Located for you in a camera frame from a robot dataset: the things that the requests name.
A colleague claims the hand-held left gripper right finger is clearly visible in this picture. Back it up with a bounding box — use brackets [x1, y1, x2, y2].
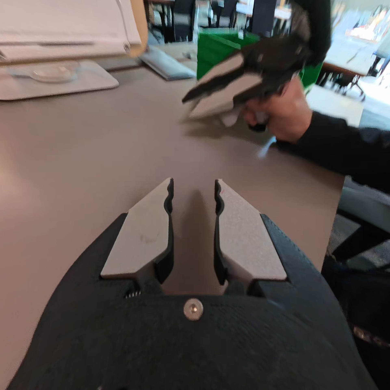
[214, 179, 288, 286]

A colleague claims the background folding table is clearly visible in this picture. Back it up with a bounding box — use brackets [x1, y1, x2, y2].
[317, 43, 380, 102]

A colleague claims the white monitor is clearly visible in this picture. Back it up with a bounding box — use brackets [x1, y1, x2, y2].
[0, 0, 144, 63]

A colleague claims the green plastic bin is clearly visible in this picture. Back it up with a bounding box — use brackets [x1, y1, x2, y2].
[196, 28, 324, 92]

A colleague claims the person's right forearm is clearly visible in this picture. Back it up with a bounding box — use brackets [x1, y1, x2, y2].
[274, 111, 390, 194]

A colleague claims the person's right hand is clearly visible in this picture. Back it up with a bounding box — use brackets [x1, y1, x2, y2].
[243, 78, 313, 144]

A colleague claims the white stand base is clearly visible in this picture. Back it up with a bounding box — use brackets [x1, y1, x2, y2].
[0, 59, 120, 101]

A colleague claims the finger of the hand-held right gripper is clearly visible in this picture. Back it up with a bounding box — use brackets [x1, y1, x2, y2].
[182, 53, 246, 103]
[188, 73, 264, 120]

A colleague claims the black office chair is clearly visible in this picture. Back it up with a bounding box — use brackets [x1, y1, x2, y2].
[165, 0, 196, 42]

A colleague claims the tan wooden board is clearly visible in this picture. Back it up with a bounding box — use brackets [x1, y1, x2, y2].
[126, 0, 149, 58]

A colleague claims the clear round disc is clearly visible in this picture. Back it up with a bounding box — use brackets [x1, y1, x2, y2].
[29, 60, 82, 83]

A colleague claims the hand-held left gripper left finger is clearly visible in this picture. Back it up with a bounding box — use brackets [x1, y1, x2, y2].
[101, 178, 175, 285]

